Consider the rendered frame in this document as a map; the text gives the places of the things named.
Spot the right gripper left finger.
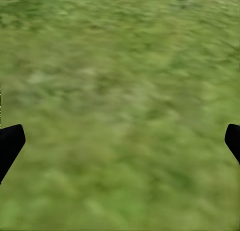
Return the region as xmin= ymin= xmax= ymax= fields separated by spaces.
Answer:
xmin=0 ymin=124 xmax=26 ymax=183

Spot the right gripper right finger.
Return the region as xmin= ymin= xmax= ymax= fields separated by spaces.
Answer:
xmin=224 ymin=123 xmax=240 ymax=163

